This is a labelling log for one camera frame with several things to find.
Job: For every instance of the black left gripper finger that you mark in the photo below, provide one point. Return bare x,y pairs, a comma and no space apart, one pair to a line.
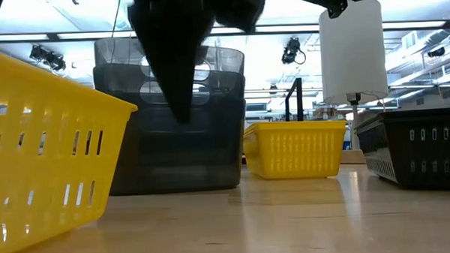
173,49

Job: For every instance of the yellow plastic slotted basket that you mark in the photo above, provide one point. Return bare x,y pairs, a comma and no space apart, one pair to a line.
43,174
293,150

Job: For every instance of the black plastic slotted basket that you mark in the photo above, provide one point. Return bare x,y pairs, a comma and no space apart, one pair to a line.
428,153

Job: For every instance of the translucent grey plastic bin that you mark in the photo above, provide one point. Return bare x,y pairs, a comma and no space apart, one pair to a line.
114,79
117,51
173,158

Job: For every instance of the white shade table lamp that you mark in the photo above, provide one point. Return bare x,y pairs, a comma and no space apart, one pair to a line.
351,50

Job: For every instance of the black ceiling-mounted device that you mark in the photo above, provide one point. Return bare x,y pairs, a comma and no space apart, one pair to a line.
48,57
291,49

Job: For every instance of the black overhead frame bar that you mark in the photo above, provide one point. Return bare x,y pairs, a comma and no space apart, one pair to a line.
56,36

